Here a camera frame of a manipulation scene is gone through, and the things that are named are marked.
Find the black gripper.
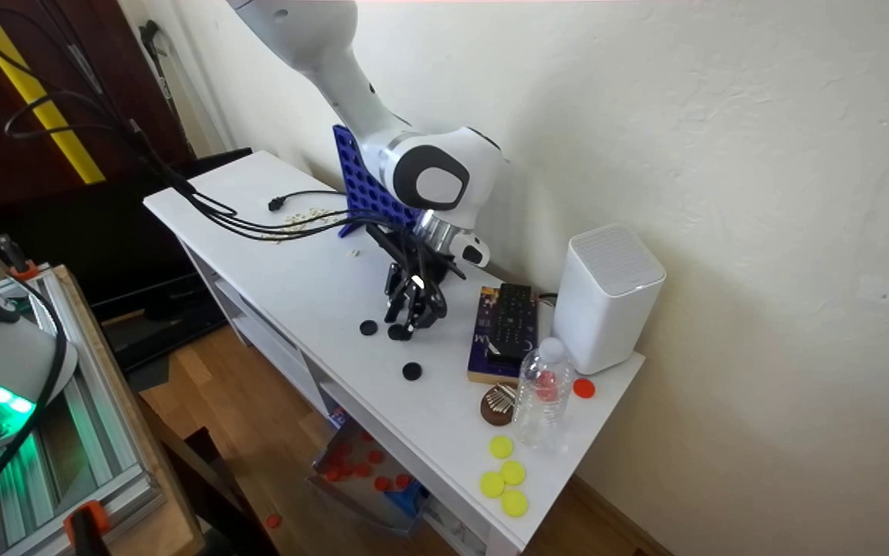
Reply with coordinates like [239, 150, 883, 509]
[380, 226, 470, 343]

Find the blue upright gameboard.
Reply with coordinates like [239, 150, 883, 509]
[330, 121, 425, 240]

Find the black remote control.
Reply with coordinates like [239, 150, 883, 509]
[486, 281, 540, 362]

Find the white table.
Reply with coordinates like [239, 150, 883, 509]
[141, 150, 649, 556]

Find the brown round object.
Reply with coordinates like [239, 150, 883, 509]
[477, 384, 523, 430]

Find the clear plastic bottle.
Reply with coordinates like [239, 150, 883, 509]
[513, 338, 577, 450]

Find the box of red chips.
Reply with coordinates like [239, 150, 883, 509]
[308, 415, 431, 535]

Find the white rounded box container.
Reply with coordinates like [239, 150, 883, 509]
[549, 222, 669, 376]

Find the black low furniture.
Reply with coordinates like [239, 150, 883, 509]
[0, 150, 260, 366]

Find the orange clamp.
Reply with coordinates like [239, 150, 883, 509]
[60, 498, 115, 551]

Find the dark brown cabinet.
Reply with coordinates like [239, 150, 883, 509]
[0, 0, 205, 226]

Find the yellow stripe band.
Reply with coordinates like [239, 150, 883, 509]
[0, 0, 110, 188]

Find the aluminium profile frame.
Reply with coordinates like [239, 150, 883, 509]
[0, 261, 175, 556]

